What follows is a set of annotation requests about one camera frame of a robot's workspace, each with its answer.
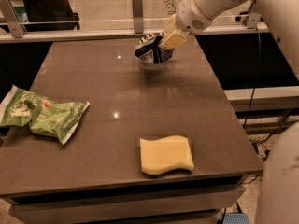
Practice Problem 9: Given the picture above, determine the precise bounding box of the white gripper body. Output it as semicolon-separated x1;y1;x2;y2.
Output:
175;0;212;35

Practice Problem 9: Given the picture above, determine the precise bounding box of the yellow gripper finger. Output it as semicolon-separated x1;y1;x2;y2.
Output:
164;14;176;36
158;29;189;50

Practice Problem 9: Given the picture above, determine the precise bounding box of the blue chip bag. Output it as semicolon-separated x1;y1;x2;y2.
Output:
135;32;174;64

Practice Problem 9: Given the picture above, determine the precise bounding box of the green jalapeno chip bag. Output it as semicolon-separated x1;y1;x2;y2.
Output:
0;85;90;145

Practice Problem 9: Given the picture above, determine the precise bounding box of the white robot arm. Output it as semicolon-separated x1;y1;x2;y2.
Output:
159;0;299;224

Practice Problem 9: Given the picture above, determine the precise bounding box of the yellow sponge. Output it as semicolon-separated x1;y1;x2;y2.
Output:
140;135;194;175

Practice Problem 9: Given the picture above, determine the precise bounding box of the black office chair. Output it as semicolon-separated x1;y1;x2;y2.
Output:
23;0;79;32

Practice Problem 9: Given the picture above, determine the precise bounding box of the glass barrier panel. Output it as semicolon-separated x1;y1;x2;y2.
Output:
0;0;260;31

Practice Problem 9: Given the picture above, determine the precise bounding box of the blue floor object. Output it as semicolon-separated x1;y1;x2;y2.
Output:
221;213;249;224

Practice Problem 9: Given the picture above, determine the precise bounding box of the middle metal bracket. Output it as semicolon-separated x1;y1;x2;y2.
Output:
132;0;144;34

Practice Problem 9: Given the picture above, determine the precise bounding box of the metal bracket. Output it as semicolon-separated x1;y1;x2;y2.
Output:
244;4;261;29
0;0;26;38
132;0;144;34

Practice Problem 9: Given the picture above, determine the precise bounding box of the right metal bracket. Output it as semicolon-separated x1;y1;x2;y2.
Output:
244;4;261;29

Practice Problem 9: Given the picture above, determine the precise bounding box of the black hanging cable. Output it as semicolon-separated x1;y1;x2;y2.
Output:
242;26;263;129

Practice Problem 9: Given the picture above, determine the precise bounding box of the left metal bracket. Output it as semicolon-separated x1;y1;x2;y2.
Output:
0;0;26;38

